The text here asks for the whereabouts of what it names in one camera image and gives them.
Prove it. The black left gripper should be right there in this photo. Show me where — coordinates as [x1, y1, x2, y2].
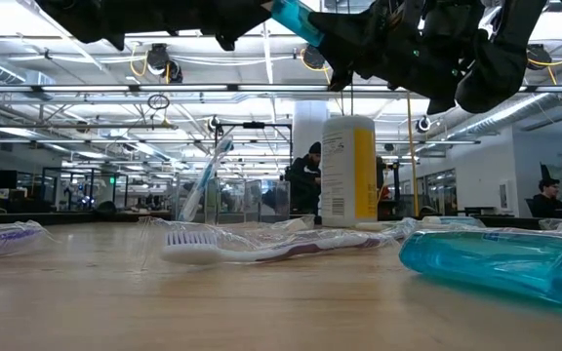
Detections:
[36, 0, 273, 53]

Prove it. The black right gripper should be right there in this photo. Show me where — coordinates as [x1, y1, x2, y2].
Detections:
[307, 0, 477, 116]

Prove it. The teal mouthwash bottle white cap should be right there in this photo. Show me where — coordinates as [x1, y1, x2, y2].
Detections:
[269, 0, 327, 49]
[397, 227, 562, 313]

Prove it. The blue white toothbrush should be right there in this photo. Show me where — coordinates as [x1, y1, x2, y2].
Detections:
[177, 135, 236, 223]
[420, 214, 486, 229]
[353, 217, 422, 236]

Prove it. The purple white toothbrush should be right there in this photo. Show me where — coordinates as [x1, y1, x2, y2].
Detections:
[0, 218, 57, 261]
[137, 215, 412, 268]

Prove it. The white yellow wipes canister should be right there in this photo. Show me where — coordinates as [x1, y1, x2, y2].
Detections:
[320, 115, 379, 229]

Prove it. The person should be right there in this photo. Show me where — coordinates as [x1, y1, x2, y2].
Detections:
[284, 140, 322, 218]
[529, 177, 562, 219]

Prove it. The long ceiling light bar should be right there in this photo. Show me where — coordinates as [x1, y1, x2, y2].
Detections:
[0, 83, 562, 95]

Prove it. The black station frame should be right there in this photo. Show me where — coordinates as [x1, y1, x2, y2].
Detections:
[215, 121, 295, 218]

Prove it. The black cable loop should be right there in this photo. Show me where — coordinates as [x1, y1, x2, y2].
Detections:
[146, 93, 171, 111]

